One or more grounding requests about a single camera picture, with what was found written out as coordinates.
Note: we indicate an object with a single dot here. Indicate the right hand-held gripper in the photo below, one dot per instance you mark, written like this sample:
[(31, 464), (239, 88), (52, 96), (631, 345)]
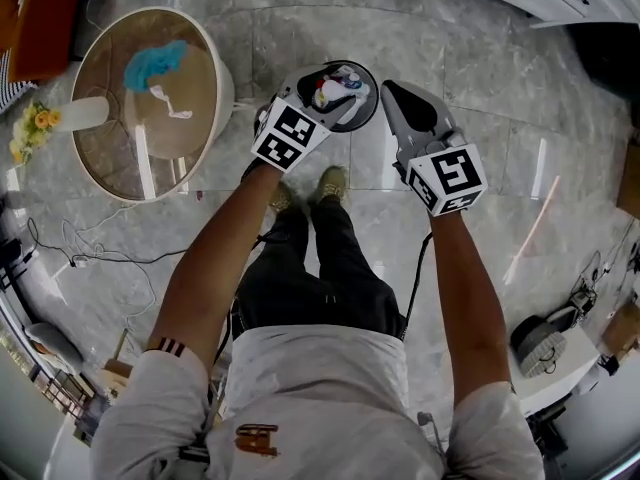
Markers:
[(452, 173)]

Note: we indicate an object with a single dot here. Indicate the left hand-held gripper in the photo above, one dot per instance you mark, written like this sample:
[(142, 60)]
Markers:
[(285, 135)]

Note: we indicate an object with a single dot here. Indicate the white paper scrap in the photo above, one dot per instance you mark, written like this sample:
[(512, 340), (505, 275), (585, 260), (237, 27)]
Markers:
[(172, 112)]

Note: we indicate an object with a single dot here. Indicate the blue mesh cloth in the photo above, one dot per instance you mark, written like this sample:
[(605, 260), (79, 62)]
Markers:
[(152, 63)]

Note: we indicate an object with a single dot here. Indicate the person's right forearm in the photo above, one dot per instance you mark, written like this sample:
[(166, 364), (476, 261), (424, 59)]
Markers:
[(470, 298)]

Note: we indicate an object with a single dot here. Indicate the person's left forearm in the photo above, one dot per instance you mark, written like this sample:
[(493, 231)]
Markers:
[(210, 268)]

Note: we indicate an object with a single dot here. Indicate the round glass coffee table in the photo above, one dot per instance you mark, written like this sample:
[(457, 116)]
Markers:
[(105, 148)]

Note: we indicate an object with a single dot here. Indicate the mixed waste pile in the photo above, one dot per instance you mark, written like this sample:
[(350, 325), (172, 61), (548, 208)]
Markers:
[(350, 80)]

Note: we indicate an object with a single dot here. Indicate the person's right olive shoe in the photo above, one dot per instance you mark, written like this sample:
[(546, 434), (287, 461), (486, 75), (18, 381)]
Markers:
[(331, 183)]

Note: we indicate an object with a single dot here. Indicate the person's olive shoe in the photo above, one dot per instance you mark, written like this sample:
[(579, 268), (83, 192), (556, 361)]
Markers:
[(281, 199), (331, 183)]

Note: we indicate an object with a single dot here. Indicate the person's left olive shoe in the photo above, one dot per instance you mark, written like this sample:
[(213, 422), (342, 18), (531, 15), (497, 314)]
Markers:
[(281, 199)]

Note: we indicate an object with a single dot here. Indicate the person's dark trousers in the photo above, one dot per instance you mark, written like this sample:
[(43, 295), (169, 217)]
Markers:
[(320, 288)]

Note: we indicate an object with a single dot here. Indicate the dark green tub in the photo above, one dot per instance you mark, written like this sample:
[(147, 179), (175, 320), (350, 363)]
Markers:
[(610, 63)]

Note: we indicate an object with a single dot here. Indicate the cardboard box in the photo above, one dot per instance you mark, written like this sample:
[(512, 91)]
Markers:
[(622, 330), (631, 178)]

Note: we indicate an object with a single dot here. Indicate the yellow flower bouquet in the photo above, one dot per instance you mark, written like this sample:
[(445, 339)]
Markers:
[(37, 123)]

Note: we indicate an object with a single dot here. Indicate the orange sofa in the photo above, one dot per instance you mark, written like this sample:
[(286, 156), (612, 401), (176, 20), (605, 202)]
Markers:
[(45, 23)]

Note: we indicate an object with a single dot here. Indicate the white power strip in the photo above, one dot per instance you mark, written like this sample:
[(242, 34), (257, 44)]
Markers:
[(79, 262)]

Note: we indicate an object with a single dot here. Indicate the white low table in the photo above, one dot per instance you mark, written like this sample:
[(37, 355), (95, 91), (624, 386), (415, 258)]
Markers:
[(575, 368)]

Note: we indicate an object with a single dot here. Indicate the striped pillow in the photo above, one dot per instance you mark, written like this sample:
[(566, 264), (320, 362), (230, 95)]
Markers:
[(12, 88)]

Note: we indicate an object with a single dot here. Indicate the wooden bench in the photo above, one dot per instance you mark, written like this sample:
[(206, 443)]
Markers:
[(117, 363)]

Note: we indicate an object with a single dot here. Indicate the grey padded chair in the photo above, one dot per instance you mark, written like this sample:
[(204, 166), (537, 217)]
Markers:
[(52, 343)]

